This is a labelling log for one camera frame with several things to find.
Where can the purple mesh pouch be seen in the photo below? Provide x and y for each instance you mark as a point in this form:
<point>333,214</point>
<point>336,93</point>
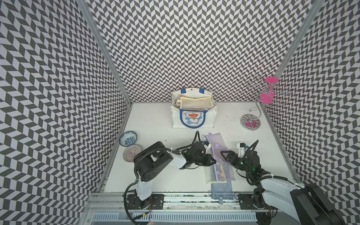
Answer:
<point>215,145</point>

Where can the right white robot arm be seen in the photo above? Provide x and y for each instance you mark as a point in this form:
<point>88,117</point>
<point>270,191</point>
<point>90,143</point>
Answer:
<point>308,204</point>

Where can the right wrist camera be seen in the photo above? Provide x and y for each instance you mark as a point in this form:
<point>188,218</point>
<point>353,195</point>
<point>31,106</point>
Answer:
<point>242,147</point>

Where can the chrome wire stand pink discs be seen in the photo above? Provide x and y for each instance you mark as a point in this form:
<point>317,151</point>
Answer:
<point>267,95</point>

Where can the white canvas bag blue handles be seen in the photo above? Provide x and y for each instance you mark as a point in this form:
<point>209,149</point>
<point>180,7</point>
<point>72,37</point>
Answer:
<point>193,118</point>

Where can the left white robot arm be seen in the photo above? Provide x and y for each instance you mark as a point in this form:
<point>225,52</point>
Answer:
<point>152,161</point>

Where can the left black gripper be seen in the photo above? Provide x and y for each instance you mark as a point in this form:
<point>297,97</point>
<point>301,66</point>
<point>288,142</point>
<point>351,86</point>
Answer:
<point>207,162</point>

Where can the blue white ceramic bowl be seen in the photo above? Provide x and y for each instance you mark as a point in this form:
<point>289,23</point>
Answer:
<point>128,138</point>

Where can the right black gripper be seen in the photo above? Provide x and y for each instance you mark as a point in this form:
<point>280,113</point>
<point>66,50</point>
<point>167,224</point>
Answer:
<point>230,153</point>

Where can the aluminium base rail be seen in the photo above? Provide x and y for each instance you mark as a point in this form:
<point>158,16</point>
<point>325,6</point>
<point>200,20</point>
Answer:
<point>177,208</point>

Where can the small grey blue pouch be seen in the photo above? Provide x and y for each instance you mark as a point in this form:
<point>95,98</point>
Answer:
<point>222,191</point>

